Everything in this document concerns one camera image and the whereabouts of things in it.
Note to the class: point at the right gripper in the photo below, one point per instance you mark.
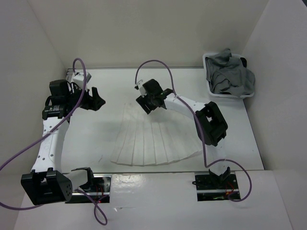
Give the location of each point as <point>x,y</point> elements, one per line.
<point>143,101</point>

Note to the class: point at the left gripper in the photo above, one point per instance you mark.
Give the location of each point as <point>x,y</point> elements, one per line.
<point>94,102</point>

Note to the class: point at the white pleated skirt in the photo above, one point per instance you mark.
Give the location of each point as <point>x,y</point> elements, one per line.
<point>159,138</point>

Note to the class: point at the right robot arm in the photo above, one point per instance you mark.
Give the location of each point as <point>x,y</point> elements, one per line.
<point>210,124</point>

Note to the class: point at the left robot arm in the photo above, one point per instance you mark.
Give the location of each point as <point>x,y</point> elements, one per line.
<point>46,183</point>

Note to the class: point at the white laundry basket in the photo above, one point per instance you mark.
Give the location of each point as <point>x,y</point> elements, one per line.
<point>230,95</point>

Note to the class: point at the grey skirt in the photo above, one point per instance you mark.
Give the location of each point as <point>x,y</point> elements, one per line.
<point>227,74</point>

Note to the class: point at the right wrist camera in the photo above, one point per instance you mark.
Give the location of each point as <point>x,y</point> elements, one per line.
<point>139,87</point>

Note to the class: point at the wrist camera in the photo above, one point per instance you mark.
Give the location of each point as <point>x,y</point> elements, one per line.
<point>139,87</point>
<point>78,78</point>

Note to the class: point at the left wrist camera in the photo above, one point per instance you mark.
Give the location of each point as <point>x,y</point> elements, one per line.
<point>78,78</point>

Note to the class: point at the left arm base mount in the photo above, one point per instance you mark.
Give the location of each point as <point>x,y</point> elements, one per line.
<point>99,191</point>

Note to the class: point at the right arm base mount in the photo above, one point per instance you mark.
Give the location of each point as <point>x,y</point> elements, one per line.
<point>207,191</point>

